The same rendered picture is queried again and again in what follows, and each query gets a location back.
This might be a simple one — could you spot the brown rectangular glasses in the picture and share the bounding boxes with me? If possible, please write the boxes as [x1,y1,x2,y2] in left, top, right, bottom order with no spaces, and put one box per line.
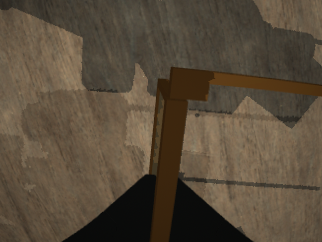
[149,66,322,242]

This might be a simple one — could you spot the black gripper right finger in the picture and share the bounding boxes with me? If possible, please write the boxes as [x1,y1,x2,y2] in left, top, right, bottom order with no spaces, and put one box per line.
[169,178,253,242]

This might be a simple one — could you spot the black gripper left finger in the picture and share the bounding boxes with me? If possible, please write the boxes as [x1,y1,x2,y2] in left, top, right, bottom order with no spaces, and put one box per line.
[63,174,157,242]

